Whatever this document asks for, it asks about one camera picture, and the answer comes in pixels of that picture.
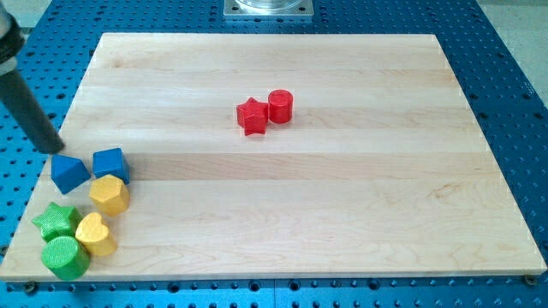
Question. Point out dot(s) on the green star block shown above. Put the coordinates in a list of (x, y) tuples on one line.
[(57, 221)]

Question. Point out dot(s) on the yellow heart block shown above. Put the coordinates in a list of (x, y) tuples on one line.
[(94, 234)]

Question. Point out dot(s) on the grey black tool mount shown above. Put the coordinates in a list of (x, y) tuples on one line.
[(12, 41)]

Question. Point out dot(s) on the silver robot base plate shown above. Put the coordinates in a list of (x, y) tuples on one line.
[(245, 8)]

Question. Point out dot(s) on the wooden board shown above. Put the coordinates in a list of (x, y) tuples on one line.
[(383, 169)]

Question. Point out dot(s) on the blue triangle block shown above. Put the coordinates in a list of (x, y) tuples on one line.
[(68, 172)]

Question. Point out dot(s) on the green cylinder block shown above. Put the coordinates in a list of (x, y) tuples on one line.
[(66, 258)]

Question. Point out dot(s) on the red cylinder block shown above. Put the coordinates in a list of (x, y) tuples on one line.
[(280, 103)]

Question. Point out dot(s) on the red star block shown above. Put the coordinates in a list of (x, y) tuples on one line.
[(252, 116)]

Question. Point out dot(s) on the blue cube block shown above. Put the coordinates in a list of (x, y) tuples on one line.
[(111, 162)]

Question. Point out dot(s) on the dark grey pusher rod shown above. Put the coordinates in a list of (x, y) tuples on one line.
[(25, 109)]

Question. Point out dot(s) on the yellow hexagon block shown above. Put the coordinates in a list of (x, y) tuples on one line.
[(110, 195)]

